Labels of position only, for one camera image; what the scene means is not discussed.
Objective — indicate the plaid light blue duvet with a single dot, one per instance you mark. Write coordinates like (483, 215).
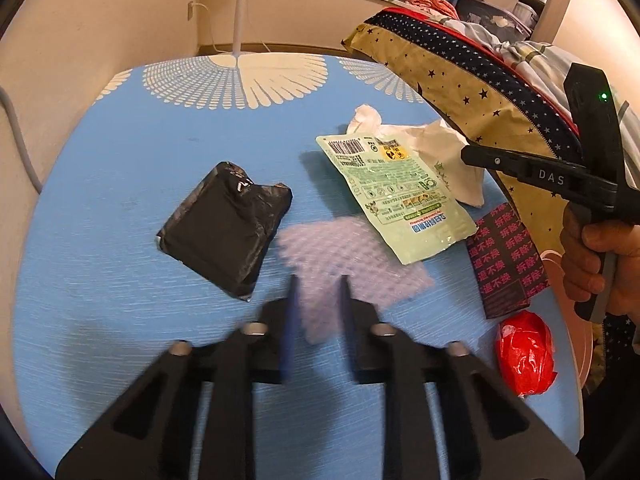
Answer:
(540, 60)

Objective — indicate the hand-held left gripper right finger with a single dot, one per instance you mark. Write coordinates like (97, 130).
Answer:
(367, 345)

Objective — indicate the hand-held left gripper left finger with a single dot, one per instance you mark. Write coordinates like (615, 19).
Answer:
(270, 350)

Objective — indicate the white standing fan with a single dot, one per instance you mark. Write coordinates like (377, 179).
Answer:
(240, 20)

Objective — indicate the person's right hand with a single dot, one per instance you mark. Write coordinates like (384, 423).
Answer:
(610, 255)

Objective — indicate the dark printed packet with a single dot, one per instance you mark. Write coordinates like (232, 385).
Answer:
(505, 265)

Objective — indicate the purple foam net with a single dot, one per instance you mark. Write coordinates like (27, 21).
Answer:
(345, 250)

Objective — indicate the green and white pouch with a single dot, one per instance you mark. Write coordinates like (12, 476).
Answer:
(400, 195)

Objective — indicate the white wall socket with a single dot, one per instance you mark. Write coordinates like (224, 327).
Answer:
(190, 10)

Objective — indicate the navy star blanket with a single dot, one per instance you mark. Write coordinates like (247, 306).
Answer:
(475, 52)

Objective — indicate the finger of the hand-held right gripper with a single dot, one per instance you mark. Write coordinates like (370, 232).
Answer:
(495, 161)

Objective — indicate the pink clothing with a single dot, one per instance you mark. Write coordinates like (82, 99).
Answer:
(430, 2)

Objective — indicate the pink trash bin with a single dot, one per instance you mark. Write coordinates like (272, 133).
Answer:
(589, 355)

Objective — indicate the clear plastic storage box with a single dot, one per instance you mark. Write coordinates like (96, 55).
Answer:
(500, 15)

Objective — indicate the red plastic bag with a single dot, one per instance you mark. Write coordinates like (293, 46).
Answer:
(525, 355)

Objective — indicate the black plastic package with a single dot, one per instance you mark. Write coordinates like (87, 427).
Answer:
(220, 230)

